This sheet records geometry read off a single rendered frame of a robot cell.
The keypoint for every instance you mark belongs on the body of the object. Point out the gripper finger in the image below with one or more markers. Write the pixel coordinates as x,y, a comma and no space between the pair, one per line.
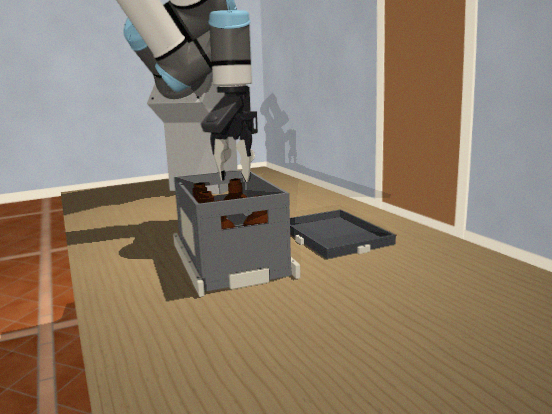
221,152
245,151

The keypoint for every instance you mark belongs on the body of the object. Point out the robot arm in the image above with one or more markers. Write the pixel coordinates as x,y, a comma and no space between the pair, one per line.
183,65

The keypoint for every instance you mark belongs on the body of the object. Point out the grey plastic crate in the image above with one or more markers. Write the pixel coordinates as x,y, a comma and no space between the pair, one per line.
225,251

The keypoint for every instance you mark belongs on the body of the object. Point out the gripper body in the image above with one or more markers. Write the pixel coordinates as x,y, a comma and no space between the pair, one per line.
234,127

